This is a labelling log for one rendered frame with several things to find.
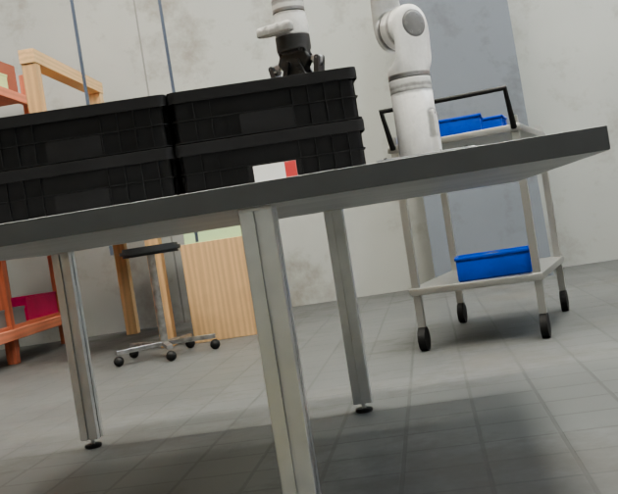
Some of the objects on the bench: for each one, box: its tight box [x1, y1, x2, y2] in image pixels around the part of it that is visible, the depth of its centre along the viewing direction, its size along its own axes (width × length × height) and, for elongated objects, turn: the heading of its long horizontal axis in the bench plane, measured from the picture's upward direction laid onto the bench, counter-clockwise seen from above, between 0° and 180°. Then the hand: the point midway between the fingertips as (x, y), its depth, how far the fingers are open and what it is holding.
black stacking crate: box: [175, 119, 366, 194], centre depth 218 cm, size 40×30×12 cm
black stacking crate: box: [0, 147, 184, 224], centre depth 215 cm, size 40×30×12 cm
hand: (301, 101), depth 212 cm, fingers open, 5 cm apart
